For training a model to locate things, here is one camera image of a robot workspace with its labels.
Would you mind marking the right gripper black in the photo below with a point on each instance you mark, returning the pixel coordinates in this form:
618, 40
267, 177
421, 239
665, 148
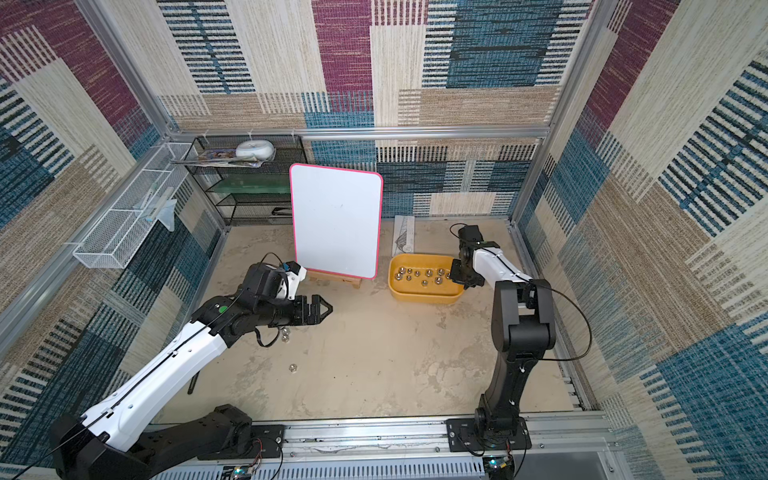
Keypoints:
462, 276

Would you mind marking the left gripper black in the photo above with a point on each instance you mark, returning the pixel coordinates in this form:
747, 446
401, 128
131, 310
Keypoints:
303, 317

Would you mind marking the yellow plastic storage box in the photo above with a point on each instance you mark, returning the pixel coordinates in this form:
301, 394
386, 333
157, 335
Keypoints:
413, 291

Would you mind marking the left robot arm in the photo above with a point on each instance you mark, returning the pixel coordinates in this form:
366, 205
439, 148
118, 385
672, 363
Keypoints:
110, 439

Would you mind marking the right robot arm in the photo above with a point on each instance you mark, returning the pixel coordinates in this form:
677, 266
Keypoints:
522, 331

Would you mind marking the wooden whiteboard stand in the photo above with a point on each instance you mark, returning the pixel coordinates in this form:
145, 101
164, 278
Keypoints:
352, 281

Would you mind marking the white printed packet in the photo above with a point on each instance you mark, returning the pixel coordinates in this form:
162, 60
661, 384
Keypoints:
403, 235

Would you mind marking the pink framed whiteboard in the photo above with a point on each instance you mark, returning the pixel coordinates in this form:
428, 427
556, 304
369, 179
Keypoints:
336, 216

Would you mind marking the white round device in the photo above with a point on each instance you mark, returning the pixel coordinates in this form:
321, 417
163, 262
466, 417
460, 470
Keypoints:
261, 150

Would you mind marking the magazine on shelf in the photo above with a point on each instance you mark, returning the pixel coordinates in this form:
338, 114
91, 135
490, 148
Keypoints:
226, 159

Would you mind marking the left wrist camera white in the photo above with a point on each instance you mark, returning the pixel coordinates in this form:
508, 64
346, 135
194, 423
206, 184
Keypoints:
292, 276

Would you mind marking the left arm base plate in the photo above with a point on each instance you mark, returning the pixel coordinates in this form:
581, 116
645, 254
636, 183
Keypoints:
264, 438

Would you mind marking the black wire shelf rack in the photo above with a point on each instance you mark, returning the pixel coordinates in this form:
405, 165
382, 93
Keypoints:
249, 196

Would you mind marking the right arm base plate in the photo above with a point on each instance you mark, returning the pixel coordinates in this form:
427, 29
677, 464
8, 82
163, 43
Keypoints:
465, 437

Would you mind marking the white wire wall basket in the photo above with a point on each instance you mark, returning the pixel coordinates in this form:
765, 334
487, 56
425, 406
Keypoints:
146, 201

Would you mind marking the aluminium front rail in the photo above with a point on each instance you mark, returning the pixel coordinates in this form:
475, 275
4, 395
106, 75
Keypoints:
564, 445

